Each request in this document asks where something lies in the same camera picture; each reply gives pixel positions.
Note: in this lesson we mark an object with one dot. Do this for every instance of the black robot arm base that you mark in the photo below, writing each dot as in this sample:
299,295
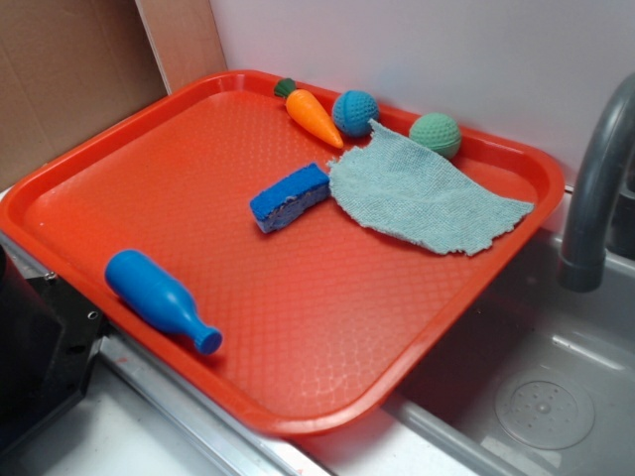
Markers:
49,337

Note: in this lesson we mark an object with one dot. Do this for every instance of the blue plastic toy bottle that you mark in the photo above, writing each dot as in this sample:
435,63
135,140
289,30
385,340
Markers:
159,299

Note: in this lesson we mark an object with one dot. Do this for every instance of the orange plastic tray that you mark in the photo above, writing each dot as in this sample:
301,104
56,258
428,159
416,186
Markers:
321,320

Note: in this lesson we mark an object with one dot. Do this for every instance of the blue sponge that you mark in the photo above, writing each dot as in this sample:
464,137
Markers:
283,202

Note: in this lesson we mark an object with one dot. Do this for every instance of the light blue microfiber cloth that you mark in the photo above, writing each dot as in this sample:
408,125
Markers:
399,188

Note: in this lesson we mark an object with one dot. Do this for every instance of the blue dimpled ball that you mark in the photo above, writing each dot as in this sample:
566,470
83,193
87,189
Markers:
352,112

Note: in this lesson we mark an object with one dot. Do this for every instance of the orange toy carrot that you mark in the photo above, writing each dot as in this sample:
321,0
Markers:
305,109

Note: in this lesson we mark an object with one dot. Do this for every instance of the green dimpled ball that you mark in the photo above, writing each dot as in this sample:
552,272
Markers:
437,132

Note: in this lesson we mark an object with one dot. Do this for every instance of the grey plastic sink basin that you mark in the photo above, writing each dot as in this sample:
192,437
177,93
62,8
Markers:
532,380

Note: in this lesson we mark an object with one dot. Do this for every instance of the grey toy faucet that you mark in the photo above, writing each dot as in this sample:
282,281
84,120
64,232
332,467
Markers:
601,213

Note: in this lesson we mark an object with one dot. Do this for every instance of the brown cardboard panel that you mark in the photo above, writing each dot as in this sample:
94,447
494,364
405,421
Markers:
71,69

